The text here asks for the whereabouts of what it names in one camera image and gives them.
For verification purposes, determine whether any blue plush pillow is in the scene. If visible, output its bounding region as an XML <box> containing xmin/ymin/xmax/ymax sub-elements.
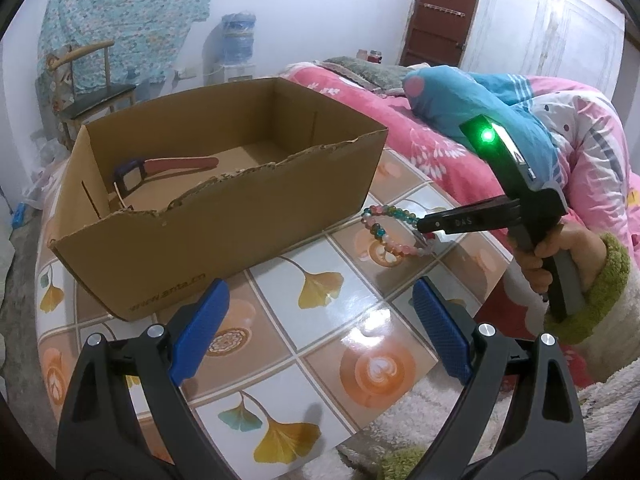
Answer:
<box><xmin>402</xmin><ymin>66</ymin><xmax>561</xmax><ymax>166</ymax></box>

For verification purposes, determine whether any brown wooden door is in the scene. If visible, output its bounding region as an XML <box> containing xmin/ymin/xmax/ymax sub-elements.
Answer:
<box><xmin>400</xmin><ymin>0</ymin><xmax>485</xmax><ymax>67</ymax></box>

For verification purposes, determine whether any wooden chair black seat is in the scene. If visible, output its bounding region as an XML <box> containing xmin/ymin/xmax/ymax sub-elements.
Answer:
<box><xmin>47</xmin><ymin>41</ymin><xmax>138</xmax><ymax>151</ymax></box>

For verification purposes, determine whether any pink floral quilt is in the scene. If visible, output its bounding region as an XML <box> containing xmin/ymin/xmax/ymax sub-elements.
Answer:
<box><xmin>280</xmin><ymin>61</ymin><xmax>506</xmax><ymax>211</ymax></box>

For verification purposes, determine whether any grey fuzzy blanket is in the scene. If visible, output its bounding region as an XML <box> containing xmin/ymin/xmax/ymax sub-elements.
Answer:
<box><xmin>320</xmin><ymin>56</ymin><xmax>416</xmax><ymax>93</ymax></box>

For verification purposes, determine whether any multicolour beaded bracelet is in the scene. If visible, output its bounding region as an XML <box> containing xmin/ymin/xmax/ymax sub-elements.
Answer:
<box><xmin>361</xmin><ymin>203</ymin><xmax>443</xmax><ymax>261</ymax></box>

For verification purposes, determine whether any printed carton stack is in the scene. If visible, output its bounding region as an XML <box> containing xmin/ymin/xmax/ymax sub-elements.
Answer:
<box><xmin>44</xmin><ymin>52</ymin><xmax>76</xmax><ymax>116</ymax></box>

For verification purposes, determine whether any white plastic bag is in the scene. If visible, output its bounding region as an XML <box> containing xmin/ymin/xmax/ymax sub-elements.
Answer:
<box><xmin>20</xmin><ymin>137</ymin><xmax>66</xmax><ymax>208</ymax></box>

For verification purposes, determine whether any white wardrobe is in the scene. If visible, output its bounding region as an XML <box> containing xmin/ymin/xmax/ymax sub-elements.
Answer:
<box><xmin>460</xmin><ymin>0</ymin><xmax>628</xmax><ymax>91</ymax></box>

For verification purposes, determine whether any blue floral hanging cloth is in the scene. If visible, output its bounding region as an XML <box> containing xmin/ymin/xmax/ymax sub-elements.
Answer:
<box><xmin>37</xmin><ymin>0</ymin><xmax>217</xmax><ymax>106</ymax></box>

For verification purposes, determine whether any square dark wristwatch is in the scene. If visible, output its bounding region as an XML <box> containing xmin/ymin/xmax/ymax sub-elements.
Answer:
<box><xmin>112</xmin><ymin>156</ymin><xmax>221</xmax><ymax>197</ymax></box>

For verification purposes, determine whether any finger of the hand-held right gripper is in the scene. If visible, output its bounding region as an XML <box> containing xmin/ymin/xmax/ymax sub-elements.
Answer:
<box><xmin>417</xmin><ymin>196</ymin><xmax>521</xmax><ymax>237</ymax></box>

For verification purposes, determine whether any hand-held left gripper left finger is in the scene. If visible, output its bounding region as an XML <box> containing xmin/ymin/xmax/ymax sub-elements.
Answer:
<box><xmin>56</xmin><ymin>278</ymin><xmax>236</xmax><ymax>480</ymax></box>

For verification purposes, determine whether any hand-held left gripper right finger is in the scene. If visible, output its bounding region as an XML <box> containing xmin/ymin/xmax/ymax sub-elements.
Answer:
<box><xmin>400</xmin><ymin>277</ymin><xmax>588</xmax><ymax>480</ymax></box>

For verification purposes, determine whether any person's right hand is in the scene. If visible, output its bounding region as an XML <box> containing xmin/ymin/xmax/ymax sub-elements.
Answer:
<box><xmin>517</xmin><ymin>221</ymin><xmax>608</xmax><ymax>306</ymax></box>

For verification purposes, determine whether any white pink dotted quilt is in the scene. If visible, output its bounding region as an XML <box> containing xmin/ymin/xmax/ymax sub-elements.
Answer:
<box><xmin>520</xmin><ymin>74</ymin><xmax>640</xmax><ymax>261</ymax></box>

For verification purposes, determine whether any brown cardboard box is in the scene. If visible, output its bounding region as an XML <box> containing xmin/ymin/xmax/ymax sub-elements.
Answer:
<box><xmin>47</xmin><ymin>76</ymin><xmax>390</xmax><ymax>322</ymax></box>

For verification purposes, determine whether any white green fluffy rug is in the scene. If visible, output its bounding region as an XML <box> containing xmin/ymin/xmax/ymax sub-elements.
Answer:
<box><xmin>340</xmin><ymin>360</ymin><xmax>640</xmax><ymax>480</ymax></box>

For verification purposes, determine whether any large blue water bottle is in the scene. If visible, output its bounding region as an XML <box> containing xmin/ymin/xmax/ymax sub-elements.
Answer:
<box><xmin>221</xmin><ymin>12</ymin><xmax>257</xmax><ymax>63</ymax></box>

